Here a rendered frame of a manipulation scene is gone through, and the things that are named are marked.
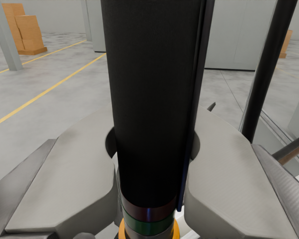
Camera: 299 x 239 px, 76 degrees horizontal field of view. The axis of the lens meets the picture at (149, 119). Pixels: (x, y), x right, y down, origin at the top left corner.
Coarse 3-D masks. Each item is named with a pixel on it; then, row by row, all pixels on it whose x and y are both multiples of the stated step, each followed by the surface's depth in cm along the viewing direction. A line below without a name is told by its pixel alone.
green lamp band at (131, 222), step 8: (128, 216) 11; (168, 216) 11; (128, 224) 11; (136, 224) 11; (144, 224) 10; (152, 224) 10; (160, 224) 11; (168, 224) 11; (144, 232) 11; (152, 232) 11
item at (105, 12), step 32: (128, 0) 5; (160, 0) 5; (192, 0) 5; (128, 32) 6; (160, 32) 5; (192, 32) 6; (128, 64) 6; (160, 64) 6; (192, 64) 7; (128, 96) 7; (160, 96) 6; (128, 128) 7; (160, 128) 7; (128, 160) 8; (160, 160) 8; (128, 192) 10; (160, 192) 9
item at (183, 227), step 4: (176, 220) 17; (180, 220) 17; (184, 220) 17; (180, 224) 16; (184, 224) 16; (180, 228) 16; (184, 228) 16; (188, 228) 16; (180, 232) 16; (184, 232) 16; (180, 236) 16
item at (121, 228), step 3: (123, 219) 14; (123, 222) 14; (174, 222) 14; (177, 222) 14; (120, 225) 14; (123, 225) 14; (174, 225) 14; (177, 225) 14; (120, 228) 14; (123, 228) 13; (174, 228) 14; (177, 228) 14; (120, 231) 13; (123, 231) 13; (174, 231) 13; (177, 231) 13; (120, 234) 13; (123, 234) 13; (174, 234) 13; (177, 234) 13; (120, 237) 13; (123, 237) 13; (174, 237) 13; (177, 237) 13
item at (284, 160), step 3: (294, 150) 25; (297, 150) 26; (291, 153) 25; (294, 153) 25; (297, 153) 25; (285, 156) 24; (288, 156) 24; (291, 156) 25; (294, 156) 25; (282, 159) 24; (285, 159) 24; (288, 159) 24; (279, 162) 24; (282, 162) 24; (285, 162) 24
